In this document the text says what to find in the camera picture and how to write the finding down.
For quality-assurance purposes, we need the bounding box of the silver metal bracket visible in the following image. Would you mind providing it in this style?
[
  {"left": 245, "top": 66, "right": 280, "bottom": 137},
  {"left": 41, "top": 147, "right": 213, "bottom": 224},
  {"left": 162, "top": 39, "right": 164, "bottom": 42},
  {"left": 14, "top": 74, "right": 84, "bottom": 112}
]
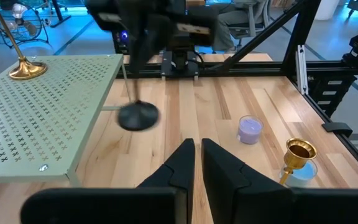
[{"left": 295, "top": 44, "right": 309, "bottom": 96}]

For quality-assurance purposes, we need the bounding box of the wire floor fan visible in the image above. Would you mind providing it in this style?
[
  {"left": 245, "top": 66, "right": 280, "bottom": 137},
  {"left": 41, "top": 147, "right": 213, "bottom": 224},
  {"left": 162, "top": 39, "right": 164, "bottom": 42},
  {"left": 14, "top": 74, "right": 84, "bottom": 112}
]
[{"left": 0, "top": 2, "right": 50, "bottom": 49}]

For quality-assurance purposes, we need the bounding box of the white bin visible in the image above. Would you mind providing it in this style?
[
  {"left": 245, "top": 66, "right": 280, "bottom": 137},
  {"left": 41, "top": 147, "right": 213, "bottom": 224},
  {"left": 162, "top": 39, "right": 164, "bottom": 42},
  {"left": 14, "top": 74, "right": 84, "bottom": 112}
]
[{"left": 314, "top": 0, "right": 341, "bottom": 21}]

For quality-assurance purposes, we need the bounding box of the person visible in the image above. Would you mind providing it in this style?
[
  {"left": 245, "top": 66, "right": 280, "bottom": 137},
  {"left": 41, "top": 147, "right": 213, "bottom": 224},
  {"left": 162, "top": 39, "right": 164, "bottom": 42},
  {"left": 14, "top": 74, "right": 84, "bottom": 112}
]
[{"left": 211, "top": 0, "right": 270, "bottom": 53}]

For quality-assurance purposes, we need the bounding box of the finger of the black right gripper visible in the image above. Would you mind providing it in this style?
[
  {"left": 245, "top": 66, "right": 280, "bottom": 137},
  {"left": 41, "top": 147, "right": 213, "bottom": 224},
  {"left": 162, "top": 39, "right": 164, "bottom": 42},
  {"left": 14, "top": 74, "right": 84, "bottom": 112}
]
[
  {"left": 141, "top": 18, "right": 169, "bottom": 72},
  {"left": 119, "top": 18, "right": 144, "bottom": 74}
]

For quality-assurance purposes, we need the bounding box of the grey office chair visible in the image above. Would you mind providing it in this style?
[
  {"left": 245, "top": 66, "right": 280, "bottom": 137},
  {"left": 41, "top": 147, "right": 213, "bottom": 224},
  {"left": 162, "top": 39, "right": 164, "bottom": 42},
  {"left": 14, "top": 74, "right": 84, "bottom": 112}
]
[{"left": 228, "top": 0, "right": 275, "bottom": 43}]

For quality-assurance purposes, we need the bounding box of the purple candle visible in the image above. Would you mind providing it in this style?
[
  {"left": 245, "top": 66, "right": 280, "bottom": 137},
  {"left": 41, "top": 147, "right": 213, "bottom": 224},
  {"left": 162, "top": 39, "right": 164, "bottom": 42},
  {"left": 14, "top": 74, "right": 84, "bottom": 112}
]
[{"left": 236, "top": 114, "right": 264, "bottom": 146}]

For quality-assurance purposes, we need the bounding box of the gold candlestick holder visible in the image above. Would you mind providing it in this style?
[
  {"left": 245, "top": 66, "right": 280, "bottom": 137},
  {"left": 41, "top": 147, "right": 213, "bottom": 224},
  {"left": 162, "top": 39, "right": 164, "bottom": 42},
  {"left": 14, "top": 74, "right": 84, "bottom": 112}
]
[
  {"left": 278, "top": 138, "right": 318, "bottom": 187},
  {"left": 0, "top": 0, "right": 48, "bottom": 81}
]

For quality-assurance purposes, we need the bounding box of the black box with blue light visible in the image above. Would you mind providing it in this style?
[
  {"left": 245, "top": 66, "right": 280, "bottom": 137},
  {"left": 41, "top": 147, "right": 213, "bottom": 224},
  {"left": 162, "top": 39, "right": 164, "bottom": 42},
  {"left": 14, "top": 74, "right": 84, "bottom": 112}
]
[{"left": 111, "top": 28, "right": 131, "bottom": 55}]

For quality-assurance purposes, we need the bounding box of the black candlestick holder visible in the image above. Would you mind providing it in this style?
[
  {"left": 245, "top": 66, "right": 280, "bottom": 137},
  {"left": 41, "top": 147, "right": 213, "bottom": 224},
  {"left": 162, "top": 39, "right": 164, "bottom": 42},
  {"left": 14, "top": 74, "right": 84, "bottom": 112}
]
[{"left": 117, "top": 77, "right": 160, "bottom": 132}]

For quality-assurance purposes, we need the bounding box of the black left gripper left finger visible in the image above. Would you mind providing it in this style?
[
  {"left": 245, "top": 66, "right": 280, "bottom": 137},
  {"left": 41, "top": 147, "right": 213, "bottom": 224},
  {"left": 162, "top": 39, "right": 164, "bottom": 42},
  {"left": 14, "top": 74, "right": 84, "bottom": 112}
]
[{"left": 20, "top": 138, "right": 196, "bottom": 224}]

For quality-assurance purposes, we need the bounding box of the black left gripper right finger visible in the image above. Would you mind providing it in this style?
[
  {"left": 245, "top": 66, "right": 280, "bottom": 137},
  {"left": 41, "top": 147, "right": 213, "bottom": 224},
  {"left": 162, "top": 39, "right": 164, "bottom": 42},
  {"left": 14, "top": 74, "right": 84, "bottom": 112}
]
[{"left": 201, "top": 138, "right": 358, "bottom": 224}]

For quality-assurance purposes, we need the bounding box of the green perforated metal shelf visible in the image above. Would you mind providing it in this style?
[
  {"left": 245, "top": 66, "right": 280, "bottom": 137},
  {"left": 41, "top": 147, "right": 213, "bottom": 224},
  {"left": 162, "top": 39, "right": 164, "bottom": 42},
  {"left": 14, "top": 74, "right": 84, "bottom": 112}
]
[{"left": 0, "top": 54, "right": 124, "bottom": 187}]

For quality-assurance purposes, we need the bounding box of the black table clamp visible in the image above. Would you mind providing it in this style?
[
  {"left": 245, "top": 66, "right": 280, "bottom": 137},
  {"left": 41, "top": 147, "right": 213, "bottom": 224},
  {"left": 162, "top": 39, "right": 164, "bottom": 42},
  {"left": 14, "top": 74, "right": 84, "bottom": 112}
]
[{"left": 321, "top": 121, "right": 354, "bottom": 138}]

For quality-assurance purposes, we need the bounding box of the blue candle in glass jar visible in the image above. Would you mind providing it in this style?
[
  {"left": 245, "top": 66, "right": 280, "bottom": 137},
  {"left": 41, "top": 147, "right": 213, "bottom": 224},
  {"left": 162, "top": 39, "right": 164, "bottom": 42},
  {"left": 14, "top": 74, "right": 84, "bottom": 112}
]
[{"left": 278, "top": 160, "right": 319, "bottom": 189}]

